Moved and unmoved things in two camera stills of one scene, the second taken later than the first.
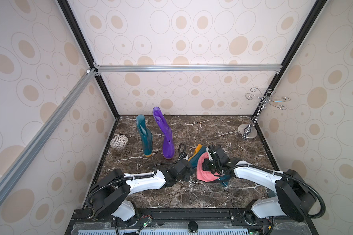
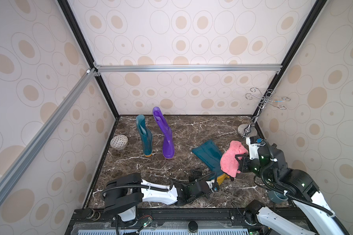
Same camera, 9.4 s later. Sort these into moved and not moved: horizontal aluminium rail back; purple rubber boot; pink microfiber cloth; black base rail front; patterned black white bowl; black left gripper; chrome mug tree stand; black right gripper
Moved: black left gripper; pink microfiber cloth; black right gripper
Not moved: purple rubber boot; chrome mug tree stand; patterned black white bowl; horizontal aluminium rail back; black base rail front
